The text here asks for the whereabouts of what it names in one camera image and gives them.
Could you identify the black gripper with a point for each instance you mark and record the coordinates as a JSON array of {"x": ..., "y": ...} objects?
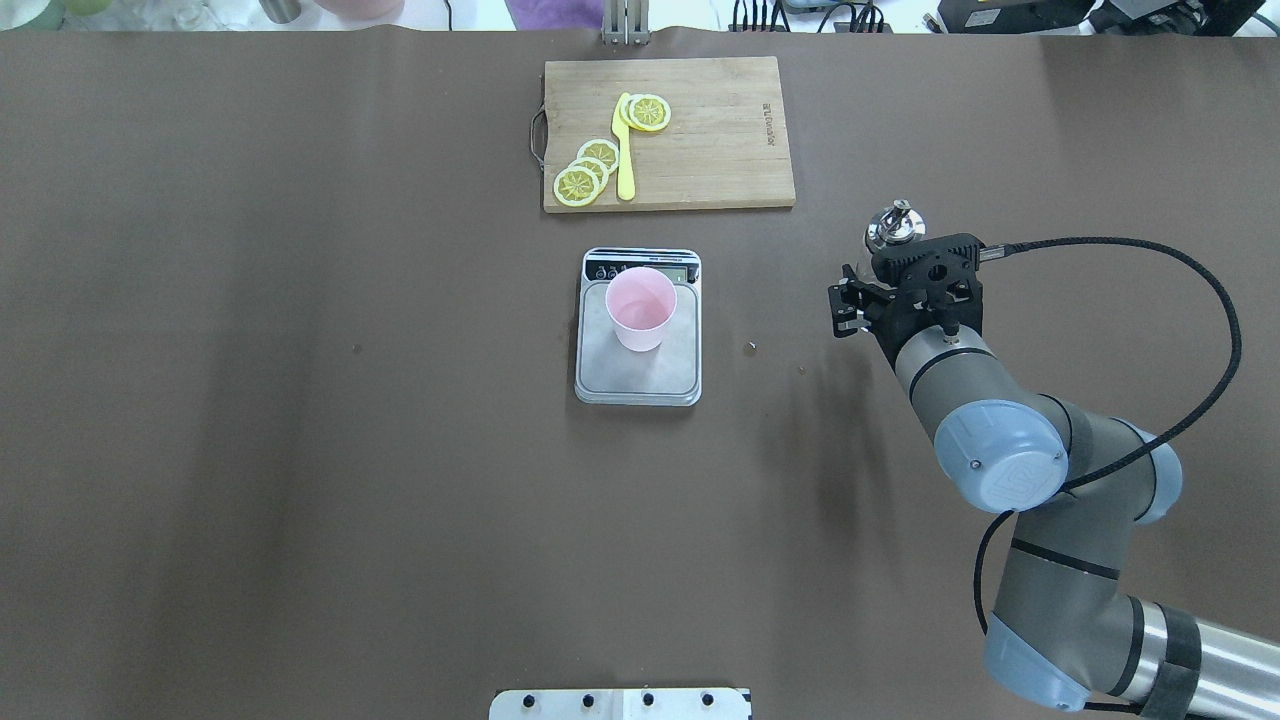
[{"x": 882, "y": 309}]

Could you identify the glass sauce bottle metal cap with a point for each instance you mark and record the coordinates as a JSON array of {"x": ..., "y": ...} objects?
[{"x": 894, "y": 226}]

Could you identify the pink plastic cup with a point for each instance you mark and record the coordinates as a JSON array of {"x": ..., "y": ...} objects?
[{"x": 640, "y": 303}]

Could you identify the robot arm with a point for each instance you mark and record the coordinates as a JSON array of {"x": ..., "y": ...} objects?
[{"x": 1075, "y": 486}]

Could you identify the digital kitchen scale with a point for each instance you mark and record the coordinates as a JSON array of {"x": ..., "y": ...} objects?
[{"x": 605, "y": 371}]

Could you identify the bamboo cutting board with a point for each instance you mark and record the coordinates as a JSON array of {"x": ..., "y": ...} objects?
[{"x": 726, "y": 146}]

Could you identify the yellow plastic knife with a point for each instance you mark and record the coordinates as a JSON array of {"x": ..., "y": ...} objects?
[{"x": 625, "y": 180}]

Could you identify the lemon slice middle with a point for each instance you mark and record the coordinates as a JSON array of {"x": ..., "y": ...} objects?
[{"x": 600, "y": 170}]

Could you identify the lemon slice lower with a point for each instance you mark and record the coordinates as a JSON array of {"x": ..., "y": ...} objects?
[{"x": 603, "y": 150}]

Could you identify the lemon slice behind front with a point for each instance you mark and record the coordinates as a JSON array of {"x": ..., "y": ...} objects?
[{"x": 623, "y": 110}]

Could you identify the purple cloth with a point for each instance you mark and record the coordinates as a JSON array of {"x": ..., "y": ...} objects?
[{"x": 533, "y": 15}]

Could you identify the steel tumbler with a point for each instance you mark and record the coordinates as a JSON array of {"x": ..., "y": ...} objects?
[{"x": 281, "y": 12}]

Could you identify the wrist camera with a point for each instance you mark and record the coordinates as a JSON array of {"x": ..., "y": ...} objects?
[{"x": 940, "y": 267}]

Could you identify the aluminium frame post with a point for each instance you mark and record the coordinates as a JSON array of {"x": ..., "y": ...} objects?
[{"x": 626, "y": 22}]

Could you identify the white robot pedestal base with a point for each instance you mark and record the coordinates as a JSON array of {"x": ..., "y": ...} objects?
[{"x": 623, "y": 703}]

